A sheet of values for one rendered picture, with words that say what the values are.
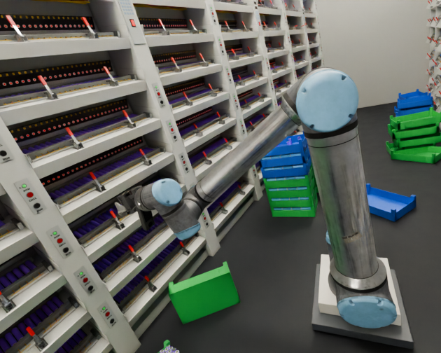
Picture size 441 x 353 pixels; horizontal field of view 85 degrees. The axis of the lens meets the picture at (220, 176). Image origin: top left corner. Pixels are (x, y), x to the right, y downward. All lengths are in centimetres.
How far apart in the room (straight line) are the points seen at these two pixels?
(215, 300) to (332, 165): 92
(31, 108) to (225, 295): 110
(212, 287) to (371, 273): 70
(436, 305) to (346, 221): 72
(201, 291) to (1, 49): 118
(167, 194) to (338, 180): 48
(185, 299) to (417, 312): 94
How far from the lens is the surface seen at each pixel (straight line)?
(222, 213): 173
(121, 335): 134
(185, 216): 80
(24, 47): 113
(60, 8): 148
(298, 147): 155
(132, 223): 120
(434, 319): 129
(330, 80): 54
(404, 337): 115
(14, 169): 102
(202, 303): 130
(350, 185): 63
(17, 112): 105
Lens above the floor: 100
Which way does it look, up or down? 20 degrees down
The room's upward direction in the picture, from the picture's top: 18 degrees counter-clockwise
